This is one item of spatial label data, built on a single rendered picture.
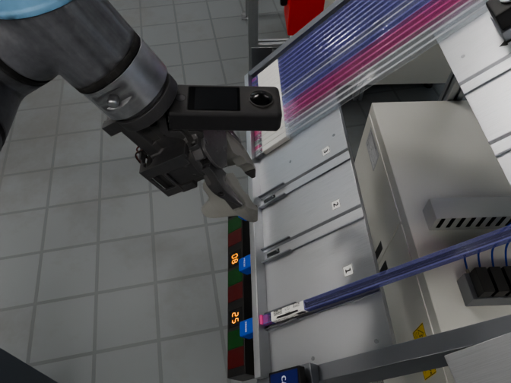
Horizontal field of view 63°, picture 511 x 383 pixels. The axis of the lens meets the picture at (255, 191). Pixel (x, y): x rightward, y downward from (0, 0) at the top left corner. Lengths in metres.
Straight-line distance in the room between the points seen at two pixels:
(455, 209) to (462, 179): 0.13
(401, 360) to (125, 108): 0.39
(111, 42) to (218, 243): 1.23
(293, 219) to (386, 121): 0.49
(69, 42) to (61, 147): 1.66
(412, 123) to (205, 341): 0.89
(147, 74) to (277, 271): 0.39
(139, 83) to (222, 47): 2.01
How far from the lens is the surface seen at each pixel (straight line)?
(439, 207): 0.90
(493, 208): 0.95
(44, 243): 1.73
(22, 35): 0.38
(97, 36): 0.38
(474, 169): 1.06
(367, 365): 0.54
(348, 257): 0.60
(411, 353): 0.51
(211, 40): 2.46
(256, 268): 0.68
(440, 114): 1.16
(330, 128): 0.74
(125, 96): 0.40
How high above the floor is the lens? 1.34
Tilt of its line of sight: 53 degrees down
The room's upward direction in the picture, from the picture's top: straight up
